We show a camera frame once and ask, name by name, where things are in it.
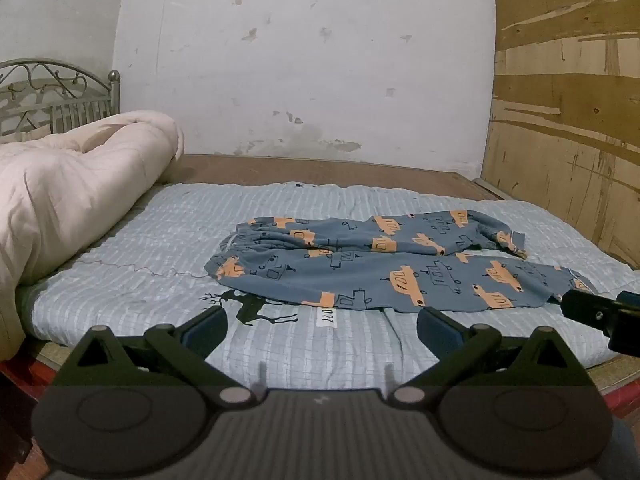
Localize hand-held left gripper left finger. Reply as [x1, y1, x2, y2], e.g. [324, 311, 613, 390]
[50, 305, 258, 408]

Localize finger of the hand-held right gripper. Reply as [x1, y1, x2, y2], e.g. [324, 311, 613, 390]
[560, 288, 621, 333]

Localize dark cloth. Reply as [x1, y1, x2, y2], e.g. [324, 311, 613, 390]
[611, 416, 640, 478]

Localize grey metal bed headboard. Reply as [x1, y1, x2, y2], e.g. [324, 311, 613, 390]
[0, 58, 122, 143]

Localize blue pants with orange print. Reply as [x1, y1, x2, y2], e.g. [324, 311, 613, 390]
[204, 208, 599, 315]

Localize brown wooden bed board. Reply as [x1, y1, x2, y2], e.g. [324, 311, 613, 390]
[162, 154, 506, 202]

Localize light blue checked quilt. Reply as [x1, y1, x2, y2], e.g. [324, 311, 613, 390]
[17, 182, 640, 392]

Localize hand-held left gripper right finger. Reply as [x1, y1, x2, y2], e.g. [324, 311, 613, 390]
[387, 305, 596, 408]

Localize pale pink rolled comforter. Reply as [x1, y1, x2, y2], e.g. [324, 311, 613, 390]
[0, 109, 185, 361]

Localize scratched plywood panel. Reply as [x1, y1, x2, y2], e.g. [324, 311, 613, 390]
[472, 0, 640, 272]

